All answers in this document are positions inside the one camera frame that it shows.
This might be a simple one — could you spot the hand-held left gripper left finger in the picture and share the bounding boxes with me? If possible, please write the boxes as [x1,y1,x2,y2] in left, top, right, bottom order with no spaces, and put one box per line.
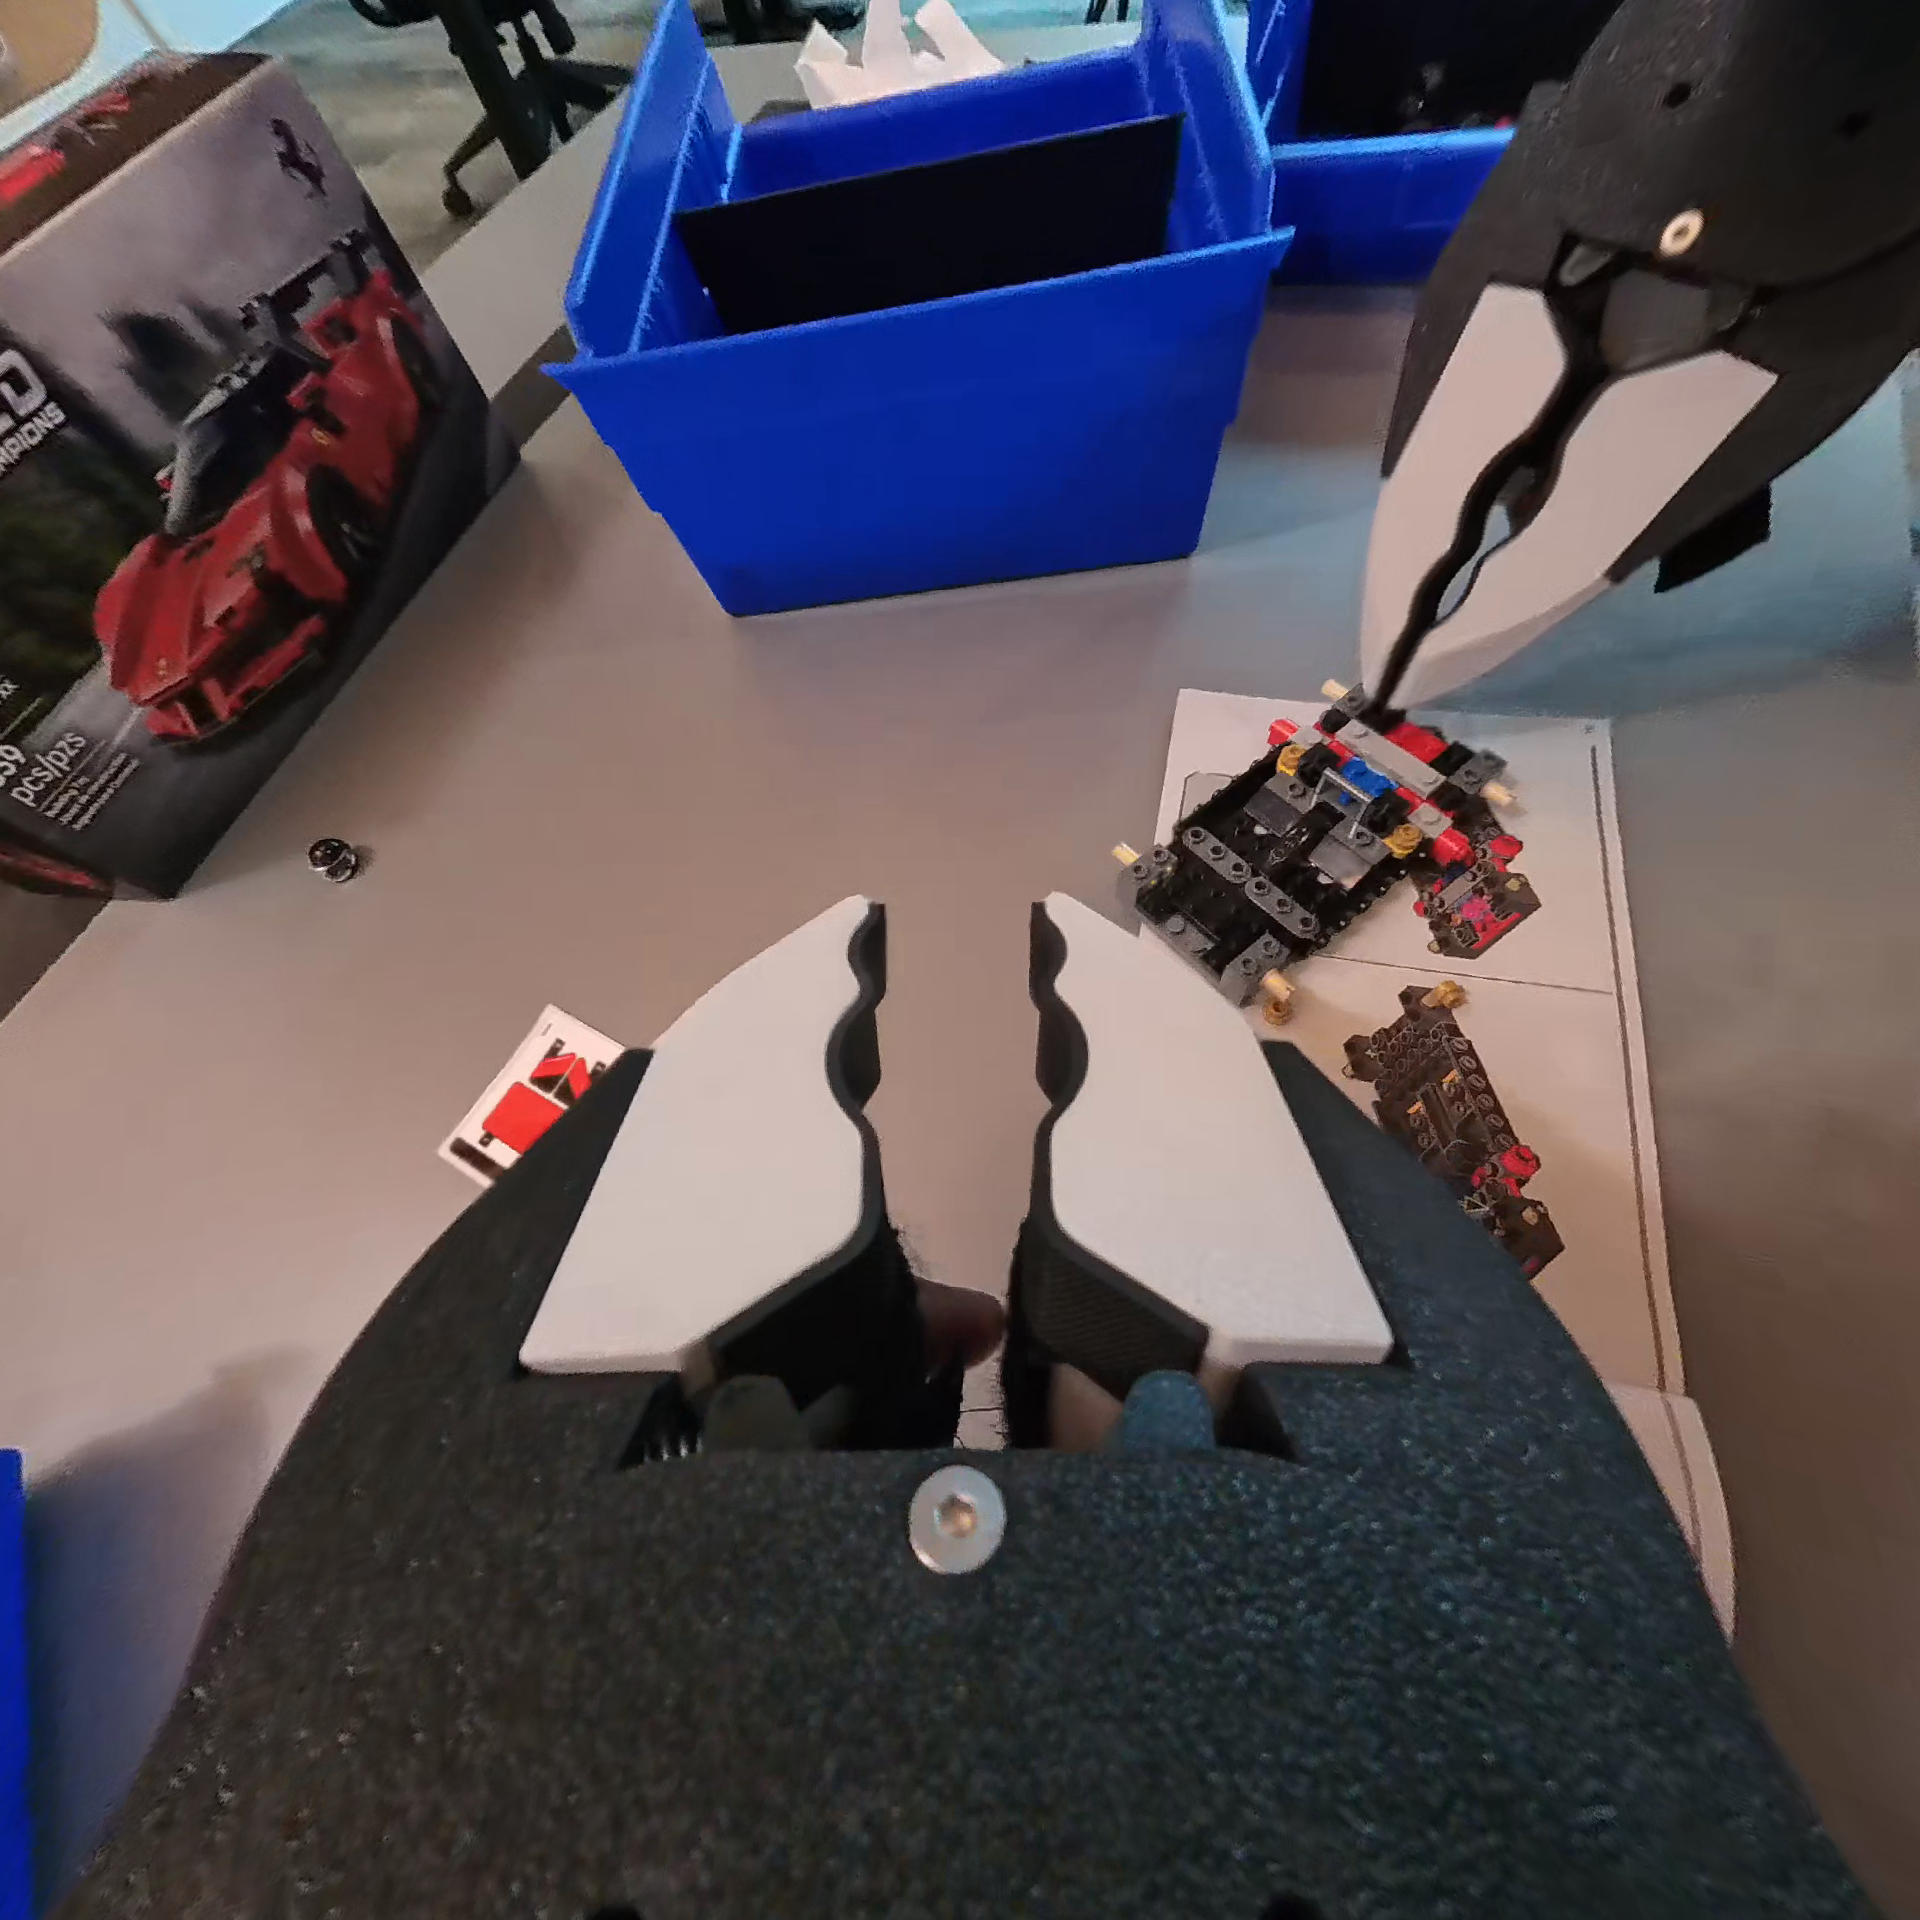
[519,895,890,1396]

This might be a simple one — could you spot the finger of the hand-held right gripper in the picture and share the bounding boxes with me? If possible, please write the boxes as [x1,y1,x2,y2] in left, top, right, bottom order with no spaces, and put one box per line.
[1358,281,1574,705]
[1411,353,1783,711]

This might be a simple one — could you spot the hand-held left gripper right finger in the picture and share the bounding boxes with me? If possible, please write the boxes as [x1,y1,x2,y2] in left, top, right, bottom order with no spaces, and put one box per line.
[1002,891,1394,1367]

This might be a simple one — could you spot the black lego car chassis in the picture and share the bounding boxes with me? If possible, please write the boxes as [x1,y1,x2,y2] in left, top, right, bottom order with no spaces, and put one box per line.
[1114,679,1519,1023]

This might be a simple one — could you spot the lego sticker sheet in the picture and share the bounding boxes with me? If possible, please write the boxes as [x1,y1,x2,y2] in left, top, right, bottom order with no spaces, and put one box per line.
[437,1001,626,1191]

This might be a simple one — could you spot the lego set box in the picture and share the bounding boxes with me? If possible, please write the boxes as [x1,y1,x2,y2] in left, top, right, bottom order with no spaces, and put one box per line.
[0,52,521,903]

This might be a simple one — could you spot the small blue plastic bin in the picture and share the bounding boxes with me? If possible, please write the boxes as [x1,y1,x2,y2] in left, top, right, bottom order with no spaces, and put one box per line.
[1242,0,1521,290]

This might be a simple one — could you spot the white instruction booklet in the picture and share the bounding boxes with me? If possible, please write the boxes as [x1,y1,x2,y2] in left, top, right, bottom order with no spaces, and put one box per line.
[1136,689,1743,1644]

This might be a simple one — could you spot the large blue plastic bin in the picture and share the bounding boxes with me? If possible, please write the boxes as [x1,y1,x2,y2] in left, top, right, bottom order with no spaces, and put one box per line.
[544,0,1297,619]

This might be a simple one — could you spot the black bin divider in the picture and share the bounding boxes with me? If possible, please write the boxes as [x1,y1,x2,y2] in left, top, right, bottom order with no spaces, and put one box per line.
[674,111,1191,340]

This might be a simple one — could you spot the crumpled white paper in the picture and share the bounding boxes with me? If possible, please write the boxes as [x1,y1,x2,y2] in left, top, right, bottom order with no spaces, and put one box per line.
[791,0,1011,109]

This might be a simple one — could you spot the black background office chair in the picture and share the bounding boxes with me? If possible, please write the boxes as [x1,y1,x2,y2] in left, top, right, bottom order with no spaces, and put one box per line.
[347,0,637,221]

